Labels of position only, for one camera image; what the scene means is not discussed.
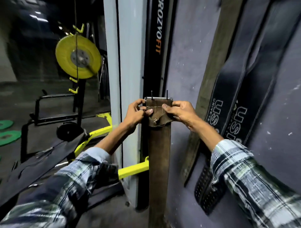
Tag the person's right forearm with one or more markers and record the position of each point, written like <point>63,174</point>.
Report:
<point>247,180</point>

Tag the black belt with white print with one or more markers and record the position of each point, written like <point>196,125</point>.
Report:
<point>225,94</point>
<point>261,77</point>

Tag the black bench with yellow frame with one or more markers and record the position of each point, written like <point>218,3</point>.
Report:
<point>37,164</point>

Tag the black belt with orange lettering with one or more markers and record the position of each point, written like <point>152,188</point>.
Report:
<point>157,47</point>

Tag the small black weight plate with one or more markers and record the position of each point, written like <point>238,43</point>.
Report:
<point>69,131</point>

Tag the yellow weight plate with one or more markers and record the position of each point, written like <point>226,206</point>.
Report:
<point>67,56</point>

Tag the person's right thumb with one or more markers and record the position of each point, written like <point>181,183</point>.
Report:
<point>167,107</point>

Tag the person's left forearm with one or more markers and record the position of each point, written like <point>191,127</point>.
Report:
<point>70,183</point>

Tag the white pillar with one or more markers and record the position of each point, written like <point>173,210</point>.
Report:
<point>131,58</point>

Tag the brown leather lifting belt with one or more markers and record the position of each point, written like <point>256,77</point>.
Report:
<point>159,152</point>

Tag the black rack with yellow hooks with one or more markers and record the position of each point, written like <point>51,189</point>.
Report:
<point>80,101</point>

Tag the person's left thumb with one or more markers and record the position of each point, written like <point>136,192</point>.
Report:
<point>148,112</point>

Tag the person's right hand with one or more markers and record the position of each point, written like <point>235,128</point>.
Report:
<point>185,112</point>

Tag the person's left hand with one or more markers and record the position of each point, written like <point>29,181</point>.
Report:
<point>132,116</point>

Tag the olive leather lifting belt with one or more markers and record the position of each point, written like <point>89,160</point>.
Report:
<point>216,58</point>

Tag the green weight plate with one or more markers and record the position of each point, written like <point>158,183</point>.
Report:
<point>9,137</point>
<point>4,124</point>

